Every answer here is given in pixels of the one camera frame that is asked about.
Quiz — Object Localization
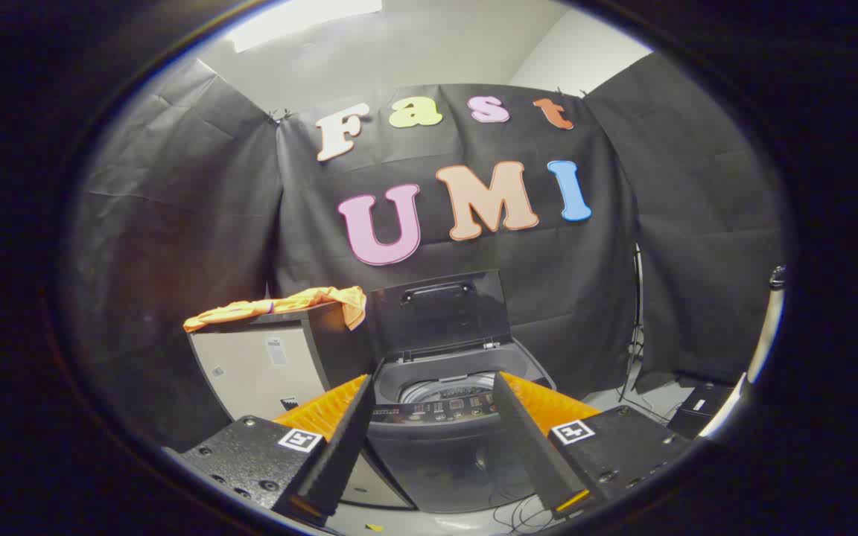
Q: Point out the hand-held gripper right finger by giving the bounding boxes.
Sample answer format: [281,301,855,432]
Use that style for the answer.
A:
[492,371,698,520]

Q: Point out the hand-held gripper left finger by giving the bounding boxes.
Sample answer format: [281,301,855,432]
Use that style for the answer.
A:
[163,374,376,529]

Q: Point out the grey washing machine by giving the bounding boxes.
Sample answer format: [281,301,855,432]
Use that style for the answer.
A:
[358,336,558,514]

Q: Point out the orange garment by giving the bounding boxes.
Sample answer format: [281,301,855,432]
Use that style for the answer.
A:
[183,286,367,334]

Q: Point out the white cabinet with dark top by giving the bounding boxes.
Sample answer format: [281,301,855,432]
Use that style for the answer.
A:
[187,301,415,511]

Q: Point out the black backdrop cloth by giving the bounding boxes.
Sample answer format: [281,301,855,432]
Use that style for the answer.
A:
[64,52,787,447]

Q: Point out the black box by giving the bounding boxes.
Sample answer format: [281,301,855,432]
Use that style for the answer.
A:
[667,382,735,440]

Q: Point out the white pole with black tip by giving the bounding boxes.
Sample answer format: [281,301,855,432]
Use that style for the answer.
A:
[697,264,787,440]

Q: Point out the floor cables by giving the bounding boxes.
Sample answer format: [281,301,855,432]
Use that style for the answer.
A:
[492,488,558,534]

